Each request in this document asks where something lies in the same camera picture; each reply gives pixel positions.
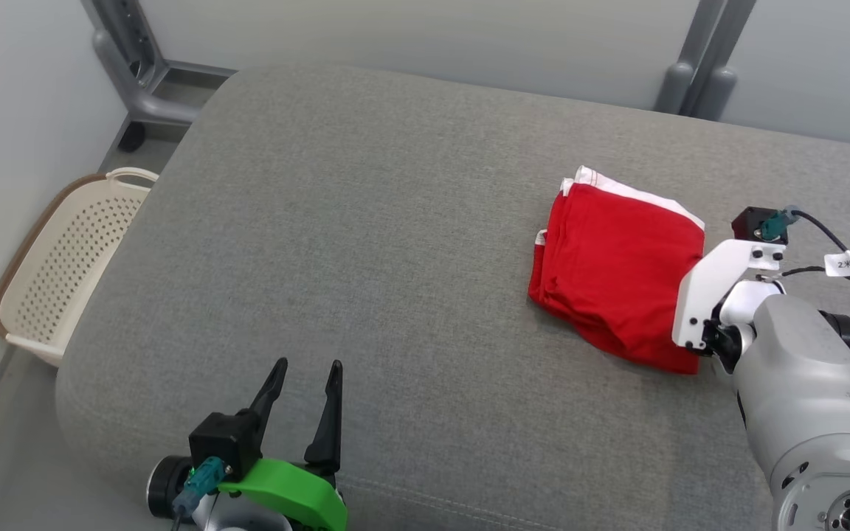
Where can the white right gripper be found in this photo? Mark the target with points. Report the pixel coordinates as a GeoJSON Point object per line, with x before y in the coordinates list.
{"type": "Point", "coordinates": [702, 287]}

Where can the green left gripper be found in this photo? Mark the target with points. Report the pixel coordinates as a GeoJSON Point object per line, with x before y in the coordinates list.
{"type": "Point", "coordinates": [299, 490]}

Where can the red shorts with white band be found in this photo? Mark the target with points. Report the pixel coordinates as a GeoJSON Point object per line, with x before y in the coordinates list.
{"type": "Point", "coordinates": [617, 280]}

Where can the cream perforated laundry basket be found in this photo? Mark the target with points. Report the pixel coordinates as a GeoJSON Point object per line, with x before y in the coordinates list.
{"type": "Point", "coordinates": [63, 273]}

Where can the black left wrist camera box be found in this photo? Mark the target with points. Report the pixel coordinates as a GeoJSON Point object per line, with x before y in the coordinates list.
{"type": "Point", "coordinates": [226, 442]}

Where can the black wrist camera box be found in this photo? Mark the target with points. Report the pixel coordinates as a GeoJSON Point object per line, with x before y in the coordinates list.
{"type": "Point", "coordinates": [750, 225]}
{"type": "Point", "coordinates": [226, 442]}

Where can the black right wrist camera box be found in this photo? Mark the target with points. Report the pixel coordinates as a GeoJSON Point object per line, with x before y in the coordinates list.
{"type": "Point", "coordinates": [750, 225]}

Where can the grey metal double post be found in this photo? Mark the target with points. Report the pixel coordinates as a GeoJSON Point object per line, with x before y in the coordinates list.
{"type": "Point", "coordinates": [705, 66]}

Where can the grey metal frame with caster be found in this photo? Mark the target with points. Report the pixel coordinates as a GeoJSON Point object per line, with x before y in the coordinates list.
{"type": "Point", "coordinates": [144, 96]}

